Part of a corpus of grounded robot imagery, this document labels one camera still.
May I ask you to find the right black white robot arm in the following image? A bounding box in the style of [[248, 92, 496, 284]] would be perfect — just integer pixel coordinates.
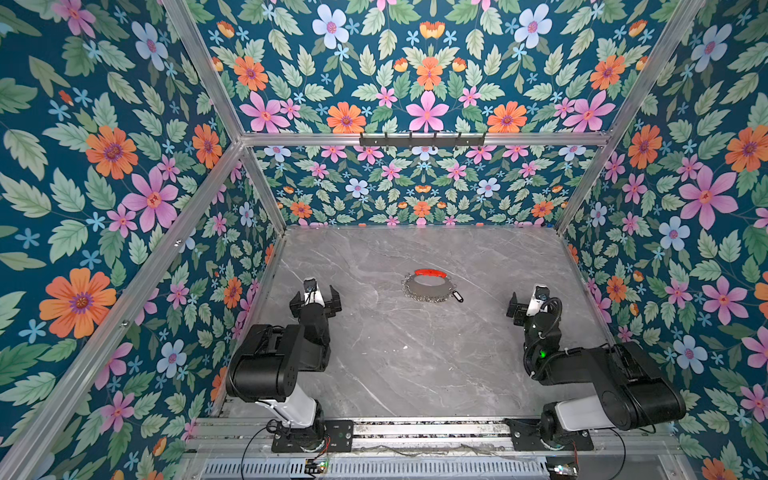
[[506, 286, 687, 450]]

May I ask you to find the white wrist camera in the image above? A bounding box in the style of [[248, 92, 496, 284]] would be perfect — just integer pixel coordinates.
[[302, 278, 325, 306], [526, 285, 550, 317]]

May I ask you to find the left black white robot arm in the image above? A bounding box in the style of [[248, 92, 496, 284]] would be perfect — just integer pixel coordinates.
[[225, 278, 342, 451]]

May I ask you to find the white vented cable duct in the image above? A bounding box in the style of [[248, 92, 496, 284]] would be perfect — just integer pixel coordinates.
[[201, 457, 550, 479]]

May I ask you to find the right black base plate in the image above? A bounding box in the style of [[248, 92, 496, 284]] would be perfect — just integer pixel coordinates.
[[503, 417, 594, 452]]

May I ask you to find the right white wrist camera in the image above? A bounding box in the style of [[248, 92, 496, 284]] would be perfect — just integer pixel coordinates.
[[526, 285, 550, 317]]

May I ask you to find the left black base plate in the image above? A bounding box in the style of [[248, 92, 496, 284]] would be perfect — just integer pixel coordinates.
[[271, 420, 355, 455]]

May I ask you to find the grey wall hook rack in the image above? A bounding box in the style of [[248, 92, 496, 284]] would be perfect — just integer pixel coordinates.
[[358, 132, 486, 149]]

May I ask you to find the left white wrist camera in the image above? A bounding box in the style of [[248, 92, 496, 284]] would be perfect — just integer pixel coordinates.
[[302, 278, 325, 306]]

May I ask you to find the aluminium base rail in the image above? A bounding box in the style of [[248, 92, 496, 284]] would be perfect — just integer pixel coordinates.
[[182, 416, 684, 462]]

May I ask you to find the aluminium cage frame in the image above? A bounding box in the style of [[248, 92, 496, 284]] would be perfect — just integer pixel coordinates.
[[1, 1, 676, 479]]

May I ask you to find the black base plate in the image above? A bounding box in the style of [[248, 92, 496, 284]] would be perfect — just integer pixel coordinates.
[[271, 420, 355, 455], [503, 417, 594, 452]]

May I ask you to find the red handled key ring organizer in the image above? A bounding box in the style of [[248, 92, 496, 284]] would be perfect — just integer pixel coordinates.
[[402, 268, 456, 303]]

